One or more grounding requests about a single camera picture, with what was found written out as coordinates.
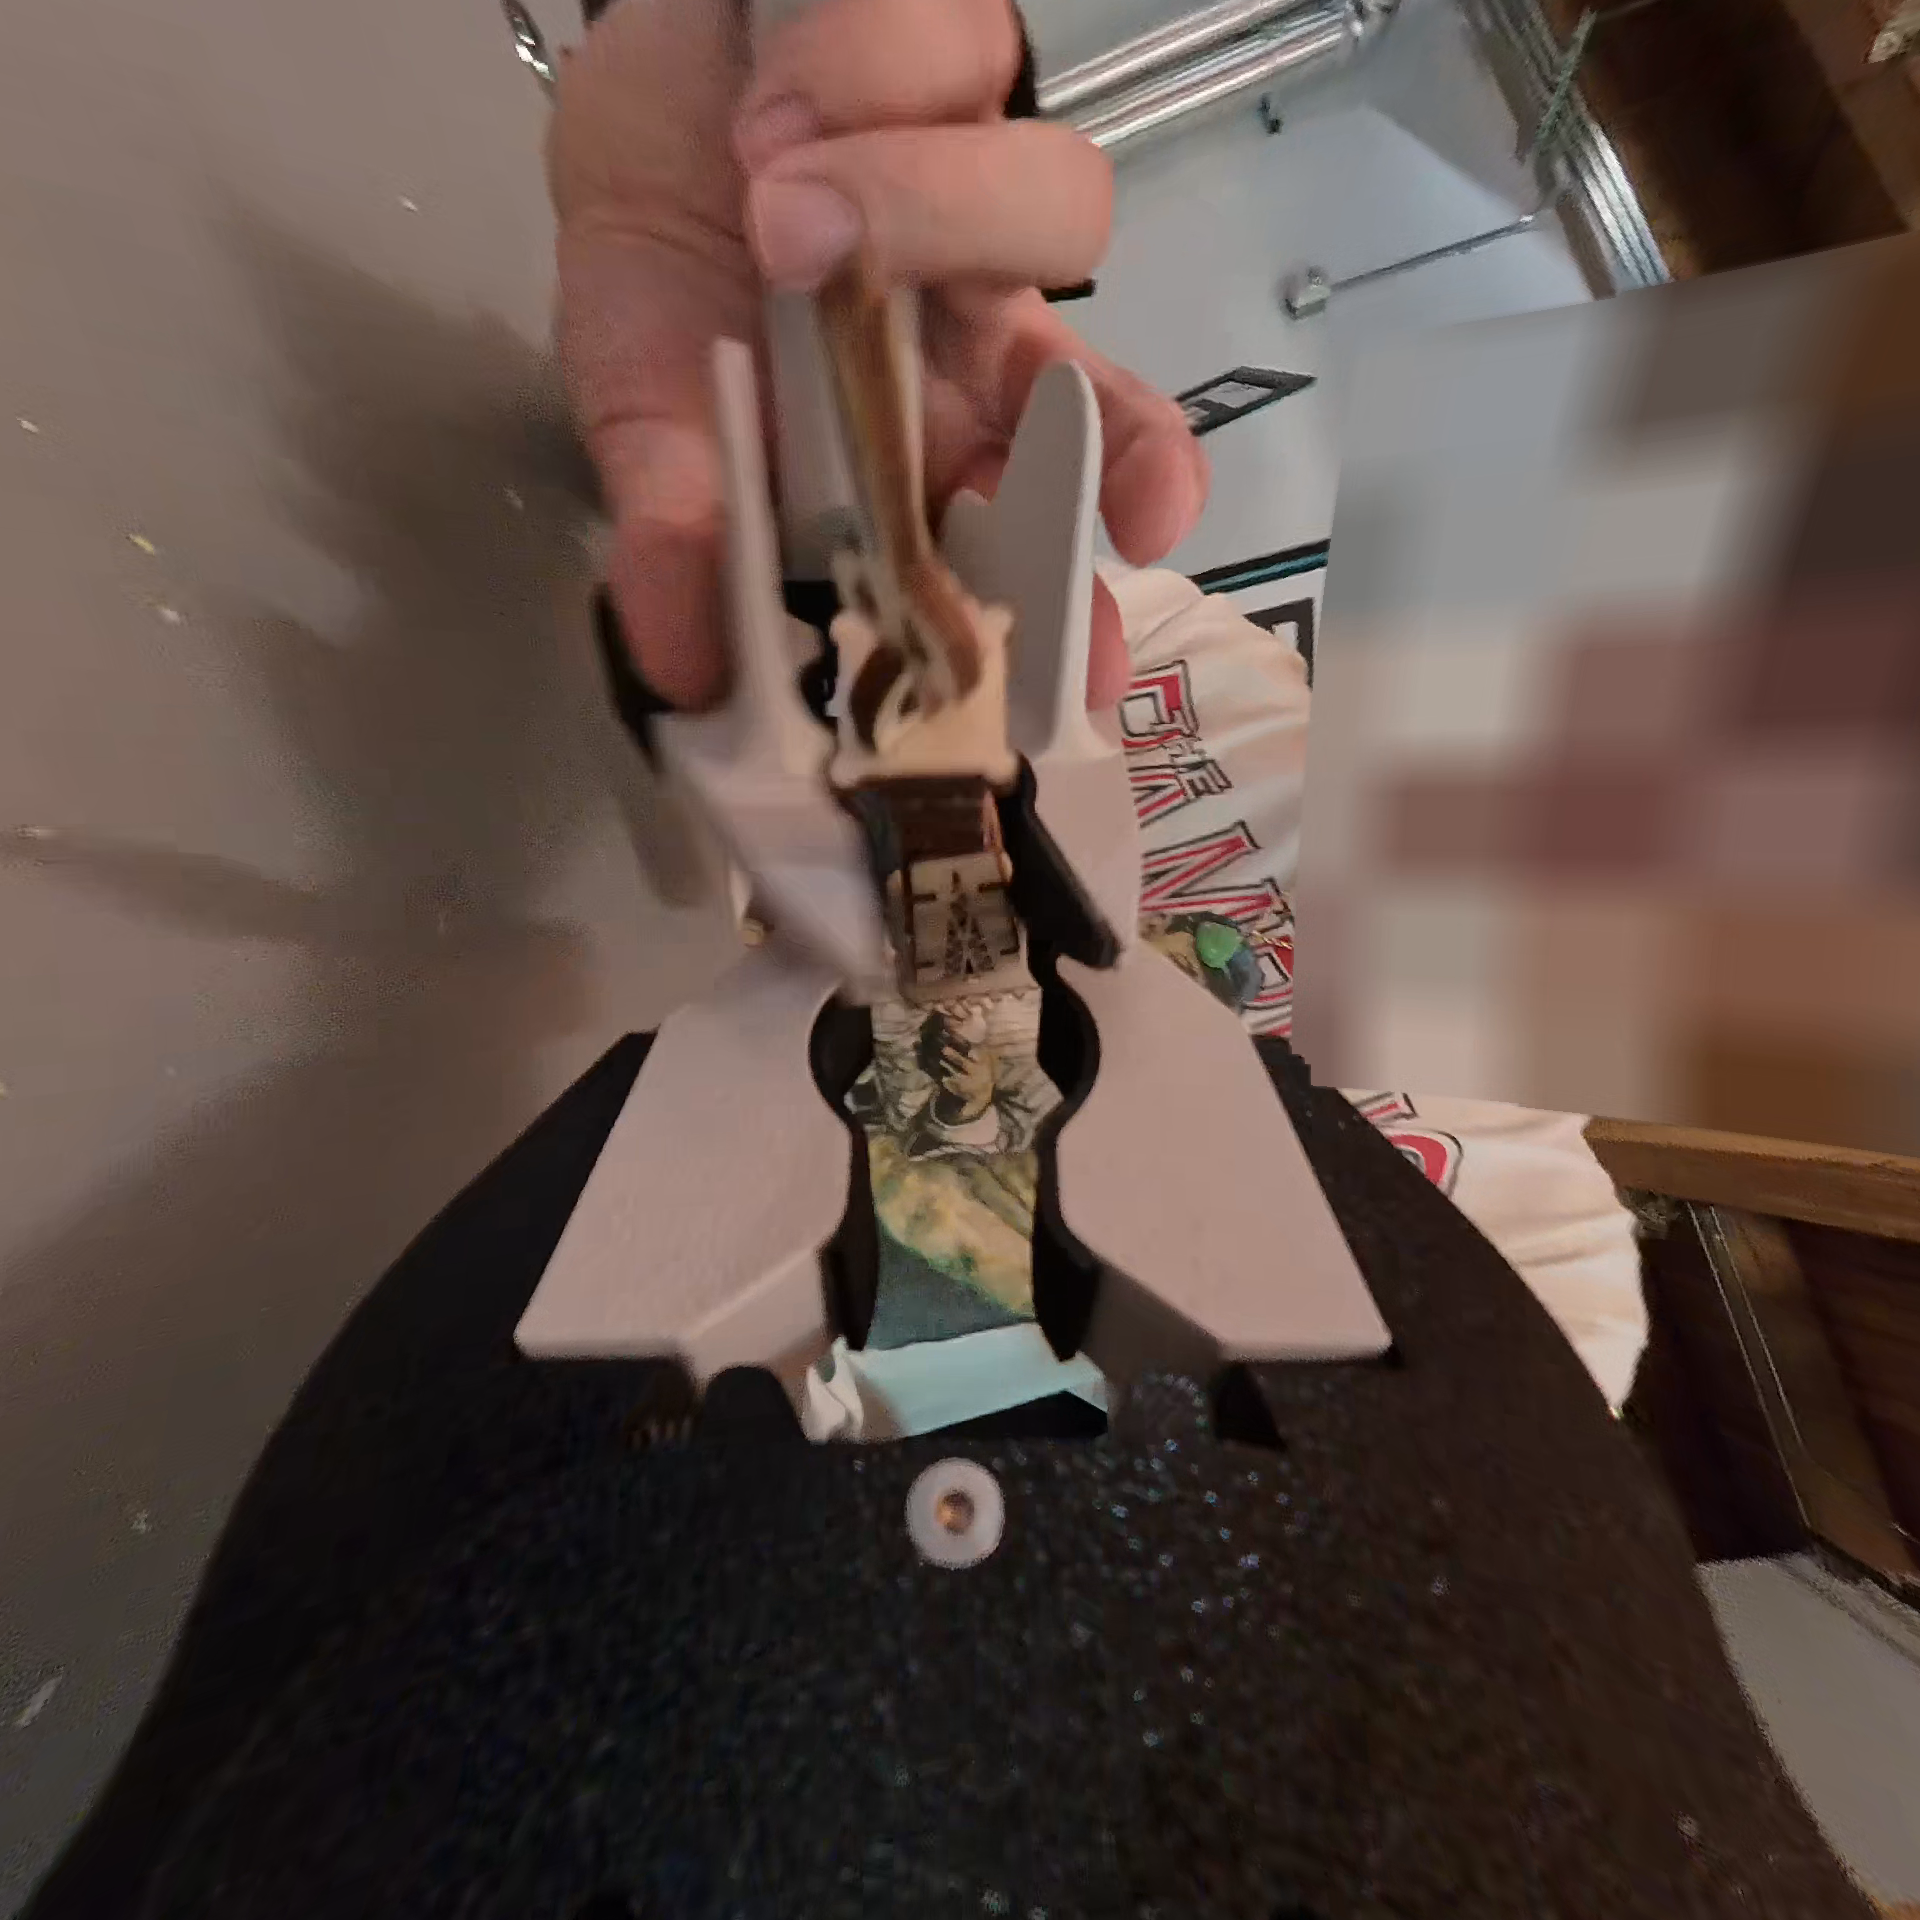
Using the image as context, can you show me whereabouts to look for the wooden tower spire section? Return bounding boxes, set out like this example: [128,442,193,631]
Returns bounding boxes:
[811,249,1043,1003]

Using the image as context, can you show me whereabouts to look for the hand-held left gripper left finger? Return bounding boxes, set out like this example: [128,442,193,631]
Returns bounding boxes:
[514,948,890,1377]

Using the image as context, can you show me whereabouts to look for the person's right hand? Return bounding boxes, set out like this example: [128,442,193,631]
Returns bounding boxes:
[547,0,1213,719]

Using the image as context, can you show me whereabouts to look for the white printed shirt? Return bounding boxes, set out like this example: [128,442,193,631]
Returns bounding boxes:
[803,548,1649,1448]

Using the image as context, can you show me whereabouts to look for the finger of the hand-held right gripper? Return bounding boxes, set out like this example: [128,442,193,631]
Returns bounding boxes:
[939,357,1129,968]
[656,336,904,1007]

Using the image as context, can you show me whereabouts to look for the silver spiral duct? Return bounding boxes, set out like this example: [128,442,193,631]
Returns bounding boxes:
[1033,0,1404,130]

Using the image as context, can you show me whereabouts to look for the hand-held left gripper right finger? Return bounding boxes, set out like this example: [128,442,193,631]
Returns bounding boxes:
[1035,936,1393,1372]

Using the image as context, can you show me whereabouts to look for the metal conduit pipe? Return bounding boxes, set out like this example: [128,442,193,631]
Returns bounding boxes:
[1282,222,1551,320]

